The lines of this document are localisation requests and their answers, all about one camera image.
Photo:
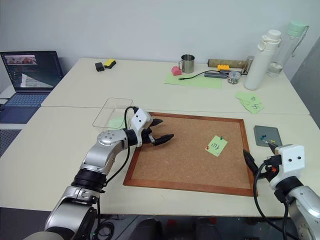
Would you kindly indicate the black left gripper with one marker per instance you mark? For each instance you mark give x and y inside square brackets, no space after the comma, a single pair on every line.
[147,137]

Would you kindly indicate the clear bottle with green lid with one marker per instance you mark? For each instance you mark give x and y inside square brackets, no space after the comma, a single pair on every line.
[287,47]

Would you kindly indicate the small jar of pins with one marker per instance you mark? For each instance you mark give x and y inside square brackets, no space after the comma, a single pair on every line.
[233,78]

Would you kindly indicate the yellow and black eraser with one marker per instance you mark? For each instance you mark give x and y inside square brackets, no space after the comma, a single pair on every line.
[110,63]

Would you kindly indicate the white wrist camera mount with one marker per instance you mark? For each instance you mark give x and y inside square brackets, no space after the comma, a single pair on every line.
[140,119]
[291,157]

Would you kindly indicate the yellow toy brick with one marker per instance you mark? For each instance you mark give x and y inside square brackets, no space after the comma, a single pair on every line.
[224,67]

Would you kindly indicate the grey perforated panel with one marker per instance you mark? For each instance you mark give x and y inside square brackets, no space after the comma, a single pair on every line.
[8,141]

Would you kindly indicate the small black box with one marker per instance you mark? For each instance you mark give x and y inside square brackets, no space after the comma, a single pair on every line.
[99,67]

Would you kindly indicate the blue and teal small object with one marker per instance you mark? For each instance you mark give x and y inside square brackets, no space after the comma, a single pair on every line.
[262,137]

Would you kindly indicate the wood-framed cork board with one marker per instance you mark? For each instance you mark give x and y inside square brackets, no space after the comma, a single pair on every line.
[180,160]

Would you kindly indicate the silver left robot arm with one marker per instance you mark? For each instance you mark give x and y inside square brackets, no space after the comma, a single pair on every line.
[100,155]

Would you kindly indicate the clear plastic tray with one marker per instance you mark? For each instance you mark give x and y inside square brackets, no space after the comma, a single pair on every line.
[112,110]

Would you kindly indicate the stainless steel mug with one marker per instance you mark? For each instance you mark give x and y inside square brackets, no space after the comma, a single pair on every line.
[188,63]

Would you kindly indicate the grey cabinet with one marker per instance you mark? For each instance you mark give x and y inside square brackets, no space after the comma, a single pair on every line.
[308,80]

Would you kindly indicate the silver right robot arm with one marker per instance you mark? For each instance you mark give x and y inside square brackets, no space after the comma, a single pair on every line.
[305,207]

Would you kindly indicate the grey USB hub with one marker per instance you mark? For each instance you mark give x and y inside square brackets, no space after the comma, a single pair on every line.
[216,74]

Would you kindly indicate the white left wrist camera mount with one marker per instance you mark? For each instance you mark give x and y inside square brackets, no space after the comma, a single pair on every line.
[140,119]

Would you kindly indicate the pink eraser block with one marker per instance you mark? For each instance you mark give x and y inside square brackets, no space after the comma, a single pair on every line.
[176,71]

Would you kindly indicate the white water bottle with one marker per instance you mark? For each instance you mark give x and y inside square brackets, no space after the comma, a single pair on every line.
[261,62]

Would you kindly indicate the yellow-green small object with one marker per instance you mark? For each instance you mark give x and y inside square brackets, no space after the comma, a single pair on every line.
[272,141]

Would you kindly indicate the green handwritten sticky note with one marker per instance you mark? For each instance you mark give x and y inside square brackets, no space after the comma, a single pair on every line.
[216,146]

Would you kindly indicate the green note marked S4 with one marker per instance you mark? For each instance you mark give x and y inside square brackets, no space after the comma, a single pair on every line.
[256,108]

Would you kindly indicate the grey pin tray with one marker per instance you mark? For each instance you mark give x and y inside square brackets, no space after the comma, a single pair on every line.
[260,131]

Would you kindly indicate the blue laptop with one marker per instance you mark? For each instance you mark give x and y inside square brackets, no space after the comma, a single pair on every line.
[30,72]

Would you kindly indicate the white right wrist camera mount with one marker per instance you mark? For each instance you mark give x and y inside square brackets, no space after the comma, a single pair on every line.
[291,157]

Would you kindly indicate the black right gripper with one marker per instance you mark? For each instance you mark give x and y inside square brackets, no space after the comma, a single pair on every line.
[272,165]

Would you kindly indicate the large green paper sheet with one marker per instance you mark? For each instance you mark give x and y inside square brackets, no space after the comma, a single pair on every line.
[197,82]

